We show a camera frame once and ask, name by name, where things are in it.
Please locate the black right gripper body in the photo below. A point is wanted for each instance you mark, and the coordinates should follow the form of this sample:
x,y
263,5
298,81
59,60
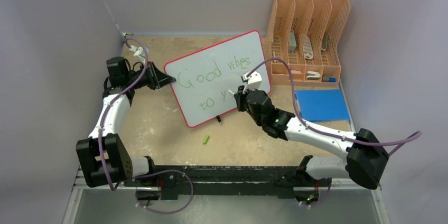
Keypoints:
x,y
243,106

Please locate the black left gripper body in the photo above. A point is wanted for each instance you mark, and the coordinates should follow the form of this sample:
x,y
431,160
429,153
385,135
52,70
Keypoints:
x,y
149,82

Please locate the red-framed whiteboard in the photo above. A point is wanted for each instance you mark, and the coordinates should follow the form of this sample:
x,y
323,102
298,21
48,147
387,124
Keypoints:
x,y
204,77

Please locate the green marker cap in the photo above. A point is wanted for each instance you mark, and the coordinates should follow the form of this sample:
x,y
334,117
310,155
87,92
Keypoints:
x,y
207,137

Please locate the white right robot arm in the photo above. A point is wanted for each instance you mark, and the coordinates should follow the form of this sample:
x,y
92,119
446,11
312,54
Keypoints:
x,y
356,155

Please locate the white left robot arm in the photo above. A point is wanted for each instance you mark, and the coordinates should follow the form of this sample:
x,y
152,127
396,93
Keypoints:
x,y
102,155

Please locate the green staples box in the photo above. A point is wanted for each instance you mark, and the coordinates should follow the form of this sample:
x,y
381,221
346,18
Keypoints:
x,y
292,44

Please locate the white clip in tray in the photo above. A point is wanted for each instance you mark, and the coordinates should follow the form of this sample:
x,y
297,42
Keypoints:
x,y
312,75

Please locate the white oval tape dispenser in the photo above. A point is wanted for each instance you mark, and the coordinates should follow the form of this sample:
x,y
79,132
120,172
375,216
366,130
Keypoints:
x,y
307,48

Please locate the blue notebook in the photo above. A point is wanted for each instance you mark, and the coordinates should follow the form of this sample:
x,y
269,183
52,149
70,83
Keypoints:
x,y
322,105

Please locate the small blue grey cylinder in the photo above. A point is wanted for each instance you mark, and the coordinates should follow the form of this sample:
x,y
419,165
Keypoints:
x,y
328,79

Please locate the orange plastic desk organizer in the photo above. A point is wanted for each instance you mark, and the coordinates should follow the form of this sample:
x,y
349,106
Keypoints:
x,y
302,37

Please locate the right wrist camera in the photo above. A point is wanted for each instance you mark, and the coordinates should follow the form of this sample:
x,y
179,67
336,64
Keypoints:
x,y
252,81

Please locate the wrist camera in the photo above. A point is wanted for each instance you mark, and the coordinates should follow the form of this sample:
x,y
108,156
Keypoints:
x,y
140,53
252,81

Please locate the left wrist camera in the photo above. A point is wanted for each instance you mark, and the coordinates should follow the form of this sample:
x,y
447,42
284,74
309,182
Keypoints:
x,y
140,53

